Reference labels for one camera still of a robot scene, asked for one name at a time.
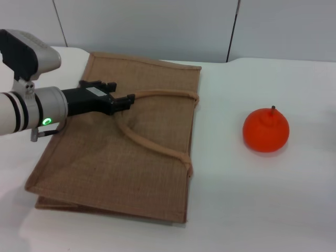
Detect orange fruit with stem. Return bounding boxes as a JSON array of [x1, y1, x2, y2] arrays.
[[242, 105, 290, 153]]

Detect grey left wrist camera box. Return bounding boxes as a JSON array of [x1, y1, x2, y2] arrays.
[[0, 28, 62, 82]]

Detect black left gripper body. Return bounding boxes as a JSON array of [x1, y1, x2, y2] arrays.
[[61, 80, 114, 118]]

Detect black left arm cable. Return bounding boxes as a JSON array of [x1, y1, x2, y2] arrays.
[[30, 122, 66, 143]]

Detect brown jute handbag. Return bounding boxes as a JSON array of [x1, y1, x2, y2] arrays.
[[24, 51, 203, 225]]

